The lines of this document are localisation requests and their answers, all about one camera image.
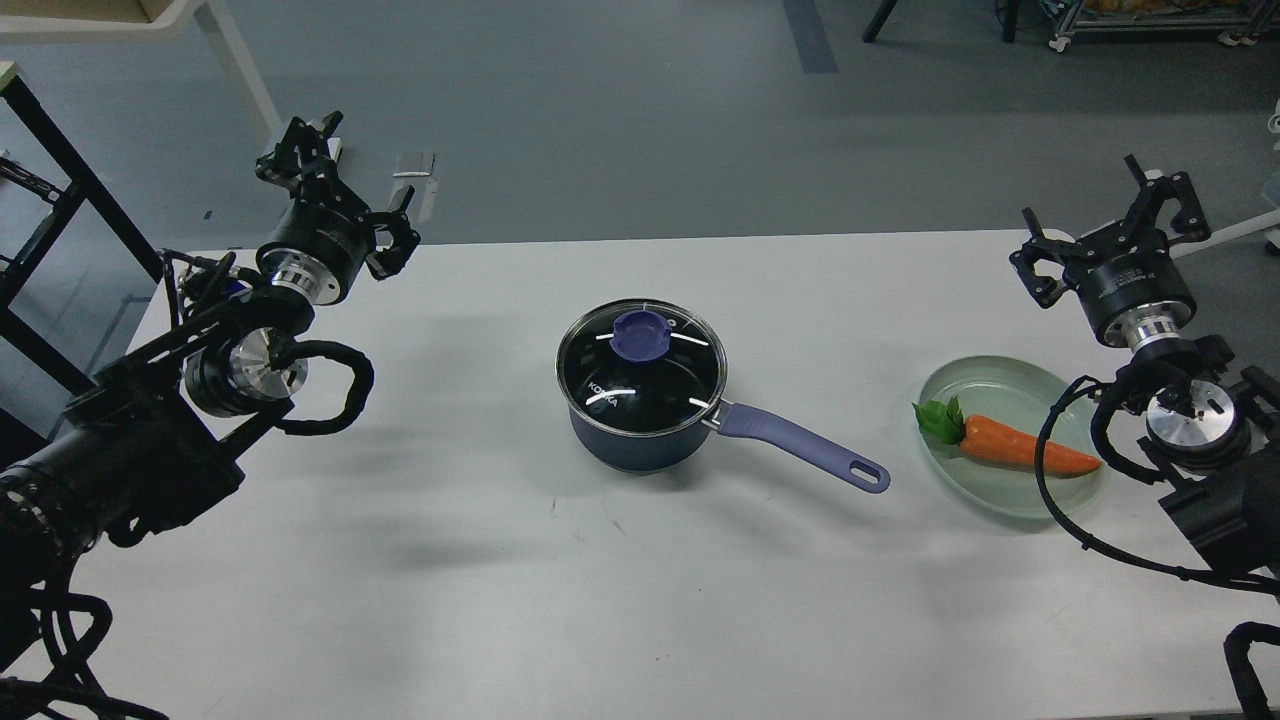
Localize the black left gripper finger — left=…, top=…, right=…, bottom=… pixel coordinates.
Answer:
left=255, top=111, right=344, bottom=206
left=366, top=186, right=421, bottom=281

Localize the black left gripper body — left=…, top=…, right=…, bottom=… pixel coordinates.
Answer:
left=256, top=200, right=375, bottom=305

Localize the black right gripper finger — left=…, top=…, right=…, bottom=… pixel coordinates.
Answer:
left=1009, top=208, right=1101, bottom=309
left=1123, top=154, right=1212, bottom=251

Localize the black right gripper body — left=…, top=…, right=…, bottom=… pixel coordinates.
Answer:
left=1076, top=236, right=1196, bottom=348

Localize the glass lid with blue knob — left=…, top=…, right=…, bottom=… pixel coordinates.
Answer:
left=556, top=299, right=727, bottom=436

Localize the blue saucepan with handle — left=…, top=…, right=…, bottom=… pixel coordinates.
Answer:
left=557, top=380, right=891, bottom=495

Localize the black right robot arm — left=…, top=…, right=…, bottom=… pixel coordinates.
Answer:
left=1010, top=156, right=1279, bottom=597

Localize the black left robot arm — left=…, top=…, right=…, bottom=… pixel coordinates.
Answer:
left=1, top=111, right=421, bottom=719

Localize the pale green oval plate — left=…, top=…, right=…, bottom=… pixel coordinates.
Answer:
left=911, top=355, right=1106, bottom=521

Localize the orange toy carrot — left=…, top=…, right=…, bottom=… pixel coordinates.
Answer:
left=911, top=397, right=1102, bottom=478

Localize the metal wheeled cart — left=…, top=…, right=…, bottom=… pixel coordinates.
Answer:
left=1047, top=1, right=1277, bottom=53

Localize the black metal rack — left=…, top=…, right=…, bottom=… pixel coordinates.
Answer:
left=1, top=61, right=165, bottom=396

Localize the black stand leg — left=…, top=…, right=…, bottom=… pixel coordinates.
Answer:
left=861, top=0, right=899, bottom=44

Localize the white table leg frame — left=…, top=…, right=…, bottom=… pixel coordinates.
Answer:
left=3, top=1, right=337, bottom=155

